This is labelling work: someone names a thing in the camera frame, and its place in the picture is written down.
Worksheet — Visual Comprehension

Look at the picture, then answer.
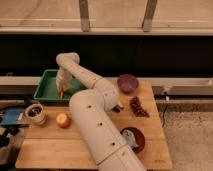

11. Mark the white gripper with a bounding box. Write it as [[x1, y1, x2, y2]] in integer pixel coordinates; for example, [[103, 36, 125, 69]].
[[56, 68, 72, 97]]

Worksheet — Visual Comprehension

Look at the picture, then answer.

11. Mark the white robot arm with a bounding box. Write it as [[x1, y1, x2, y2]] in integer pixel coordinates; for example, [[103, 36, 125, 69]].
[[56, 52, 146, 171]]

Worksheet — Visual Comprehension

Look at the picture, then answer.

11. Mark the green plastic tray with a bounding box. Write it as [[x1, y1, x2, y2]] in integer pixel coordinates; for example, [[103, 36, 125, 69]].
[[34, 69, 85, 105]]

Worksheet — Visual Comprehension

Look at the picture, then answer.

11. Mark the orange apple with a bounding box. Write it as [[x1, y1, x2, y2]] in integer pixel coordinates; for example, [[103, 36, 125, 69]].
[[56, 113, 71, 129]]

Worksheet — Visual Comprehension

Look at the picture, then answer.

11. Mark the white cup with contents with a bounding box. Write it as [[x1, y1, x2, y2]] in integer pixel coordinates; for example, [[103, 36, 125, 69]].
[[25, 103, 46, 125]]

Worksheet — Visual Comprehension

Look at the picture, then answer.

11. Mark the blue box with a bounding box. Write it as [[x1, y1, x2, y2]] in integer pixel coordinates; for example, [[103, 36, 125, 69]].
[[0, 108, 30, 126]]

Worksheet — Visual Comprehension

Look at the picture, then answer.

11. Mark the purple bowl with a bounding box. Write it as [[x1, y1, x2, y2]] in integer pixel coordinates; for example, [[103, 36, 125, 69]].
[[117, 74, 139, 93]]

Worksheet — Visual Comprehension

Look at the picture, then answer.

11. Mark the brown dried grapes bunch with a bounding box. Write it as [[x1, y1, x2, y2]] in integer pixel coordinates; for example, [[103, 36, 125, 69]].
[[129, 96, 149, 117]]

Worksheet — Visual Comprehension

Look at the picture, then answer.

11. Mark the white crumpled cloth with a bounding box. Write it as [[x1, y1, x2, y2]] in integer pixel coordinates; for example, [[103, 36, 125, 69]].
[[122, 129, 139, 148]]

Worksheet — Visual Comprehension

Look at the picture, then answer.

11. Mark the dark red bowl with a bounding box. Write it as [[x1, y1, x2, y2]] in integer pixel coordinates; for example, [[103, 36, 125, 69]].
[[120, 127, 145, 153]]

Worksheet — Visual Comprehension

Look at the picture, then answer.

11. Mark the left metal post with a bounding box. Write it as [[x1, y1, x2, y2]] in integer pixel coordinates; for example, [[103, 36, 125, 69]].
[[79, 0, 90, 32]]

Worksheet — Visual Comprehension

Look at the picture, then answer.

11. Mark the metal post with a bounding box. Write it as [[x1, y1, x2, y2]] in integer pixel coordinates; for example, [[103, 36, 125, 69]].
[[79, 0, 90, 32], [142, 0, 158, 32]]

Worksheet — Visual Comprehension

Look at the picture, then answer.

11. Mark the right metal post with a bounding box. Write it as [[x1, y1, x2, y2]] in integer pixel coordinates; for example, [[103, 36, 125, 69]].
[[142, 0, 158, 32]]

